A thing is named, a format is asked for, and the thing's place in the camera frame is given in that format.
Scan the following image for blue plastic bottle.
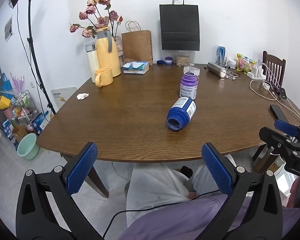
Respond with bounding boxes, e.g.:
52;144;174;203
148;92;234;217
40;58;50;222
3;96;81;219
167;96;197;131

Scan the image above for clear christmas glass cup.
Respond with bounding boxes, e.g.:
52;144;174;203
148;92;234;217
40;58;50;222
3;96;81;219
183;66;200;76

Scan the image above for black smartphone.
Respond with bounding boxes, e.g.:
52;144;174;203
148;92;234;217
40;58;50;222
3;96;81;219
269;105;288;123

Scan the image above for white power strip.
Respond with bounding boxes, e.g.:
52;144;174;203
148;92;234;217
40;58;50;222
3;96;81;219
247;65;266;80

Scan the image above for wooden chair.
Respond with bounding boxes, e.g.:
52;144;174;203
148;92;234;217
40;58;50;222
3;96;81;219
262;51;286;91

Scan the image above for purple shirt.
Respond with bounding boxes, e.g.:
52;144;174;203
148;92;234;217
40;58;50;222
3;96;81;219
117;192;300;240

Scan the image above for green plastic bucket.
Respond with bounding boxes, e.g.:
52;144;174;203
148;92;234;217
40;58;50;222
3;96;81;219
17;133;40;160

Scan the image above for white earphones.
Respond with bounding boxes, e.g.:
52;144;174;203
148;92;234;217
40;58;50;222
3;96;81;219
225;69;241;80

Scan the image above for snack packet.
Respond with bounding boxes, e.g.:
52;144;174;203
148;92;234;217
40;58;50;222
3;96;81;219
236;53;257;74

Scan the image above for steel thermos lying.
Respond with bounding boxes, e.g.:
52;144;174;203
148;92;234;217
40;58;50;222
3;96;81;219
207;62;227;79

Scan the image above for person's white shorts legs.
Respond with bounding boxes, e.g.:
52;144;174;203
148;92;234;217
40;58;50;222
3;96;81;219
124;164;222;216

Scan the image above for blue soda can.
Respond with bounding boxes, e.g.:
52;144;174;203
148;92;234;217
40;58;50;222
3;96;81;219
216;46;226;64

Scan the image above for purple supplement bottle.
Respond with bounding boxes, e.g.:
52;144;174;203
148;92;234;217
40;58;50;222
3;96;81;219
179;72;198;100

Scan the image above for white foam board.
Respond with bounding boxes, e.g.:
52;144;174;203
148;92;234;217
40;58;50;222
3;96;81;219
51;86;77;112

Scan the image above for crumpled white tissue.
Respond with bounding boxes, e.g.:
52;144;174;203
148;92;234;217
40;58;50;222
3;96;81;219
76;93;89;100

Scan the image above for clear jar with nuts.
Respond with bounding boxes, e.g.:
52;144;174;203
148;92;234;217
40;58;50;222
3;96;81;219
175;55;190;67

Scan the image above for purple white lid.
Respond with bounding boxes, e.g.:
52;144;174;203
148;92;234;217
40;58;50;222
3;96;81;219
164;57;173;65

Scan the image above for yellow mug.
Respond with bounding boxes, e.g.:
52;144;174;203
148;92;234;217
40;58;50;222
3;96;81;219
95;67;113;88

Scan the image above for black paper bag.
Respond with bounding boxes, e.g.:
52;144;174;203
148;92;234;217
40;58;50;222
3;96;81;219
159;0;200;51

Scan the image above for tissue box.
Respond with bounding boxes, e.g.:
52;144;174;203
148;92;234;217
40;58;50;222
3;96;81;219
122;61;149;75

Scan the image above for yellow thermos jug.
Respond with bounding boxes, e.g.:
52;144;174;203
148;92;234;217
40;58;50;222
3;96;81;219
96;27;121;77

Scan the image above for brown paper bag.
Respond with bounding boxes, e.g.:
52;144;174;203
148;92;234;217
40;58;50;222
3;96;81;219
121;21;153;66

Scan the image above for white travel flask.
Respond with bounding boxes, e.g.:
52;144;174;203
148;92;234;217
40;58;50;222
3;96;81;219
85;42;100;83

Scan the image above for pink artificial flowers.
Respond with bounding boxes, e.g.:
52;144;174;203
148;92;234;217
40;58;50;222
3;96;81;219
69;0;123;40

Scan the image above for light stand tripod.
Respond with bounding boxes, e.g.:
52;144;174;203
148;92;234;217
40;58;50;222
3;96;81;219
7;0;56;114

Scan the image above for white charging cable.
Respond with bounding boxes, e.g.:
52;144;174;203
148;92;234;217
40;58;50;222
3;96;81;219
249;62;300;127

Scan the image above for black cable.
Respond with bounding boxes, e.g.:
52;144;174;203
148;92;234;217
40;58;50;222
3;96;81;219
102;191;221;239

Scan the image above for wire storage rack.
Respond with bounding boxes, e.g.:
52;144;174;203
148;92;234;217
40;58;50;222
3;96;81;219
0;90;42;141

